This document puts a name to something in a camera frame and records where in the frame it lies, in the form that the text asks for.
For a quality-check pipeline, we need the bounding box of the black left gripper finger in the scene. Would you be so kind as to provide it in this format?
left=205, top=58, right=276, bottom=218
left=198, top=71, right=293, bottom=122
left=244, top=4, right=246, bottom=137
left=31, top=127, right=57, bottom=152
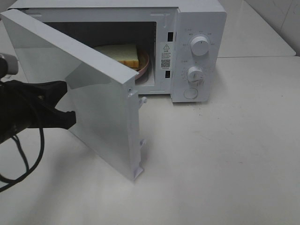
left=35, top=109, right=76, bottom=129
left=21, top=81, right=67, bottom=110

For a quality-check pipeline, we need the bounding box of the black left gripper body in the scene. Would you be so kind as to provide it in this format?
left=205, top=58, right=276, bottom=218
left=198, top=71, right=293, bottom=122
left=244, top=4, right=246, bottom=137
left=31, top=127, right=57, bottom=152
left=0, top=80, right=51, bottom=143

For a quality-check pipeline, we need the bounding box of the white bread sandwich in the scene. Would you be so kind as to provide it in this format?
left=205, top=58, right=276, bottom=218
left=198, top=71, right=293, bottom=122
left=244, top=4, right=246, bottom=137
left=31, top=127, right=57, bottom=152
left=94, top=44, right=139, bottom=68

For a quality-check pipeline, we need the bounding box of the pink round plate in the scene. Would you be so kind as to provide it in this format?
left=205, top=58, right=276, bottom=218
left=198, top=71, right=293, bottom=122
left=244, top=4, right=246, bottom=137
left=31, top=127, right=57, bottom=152
left=135, top=48, right=150, bottom=80

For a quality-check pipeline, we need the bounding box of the round white door-release button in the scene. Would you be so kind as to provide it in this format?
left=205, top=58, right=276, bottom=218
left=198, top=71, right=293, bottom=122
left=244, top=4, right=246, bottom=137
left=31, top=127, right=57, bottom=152
left=184, top=88, right=198, bottom=99

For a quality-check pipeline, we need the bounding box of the white warning label sticker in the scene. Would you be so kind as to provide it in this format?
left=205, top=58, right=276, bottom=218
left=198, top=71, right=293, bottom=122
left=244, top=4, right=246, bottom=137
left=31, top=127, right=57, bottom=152
left=159, top=42, right=173, bottom=69

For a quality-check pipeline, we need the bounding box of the white microwave oven body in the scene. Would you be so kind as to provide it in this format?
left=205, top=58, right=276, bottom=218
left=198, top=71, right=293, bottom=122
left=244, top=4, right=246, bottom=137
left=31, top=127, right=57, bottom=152
left=7, top=0, right=227, bottom=103

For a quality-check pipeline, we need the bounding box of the lower white timer knob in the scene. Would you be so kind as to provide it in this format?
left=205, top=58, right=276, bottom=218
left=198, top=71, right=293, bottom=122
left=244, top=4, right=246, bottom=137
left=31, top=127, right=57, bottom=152
left=187, top=66, right=204, bottom=83

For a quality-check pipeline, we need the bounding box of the upper white power knob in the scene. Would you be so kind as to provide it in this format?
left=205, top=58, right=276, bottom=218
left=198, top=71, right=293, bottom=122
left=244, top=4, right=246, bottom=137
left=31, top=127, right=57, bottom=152
left=190, top=35, right=210, bottom=56

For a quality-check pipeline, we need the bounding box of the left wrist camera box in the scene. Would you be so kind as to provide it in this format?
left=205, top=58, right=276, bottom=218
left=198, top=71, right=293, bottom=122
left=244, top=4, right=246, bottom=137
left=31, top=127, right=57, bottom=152
left=0, top=53, right=19, bottom=78

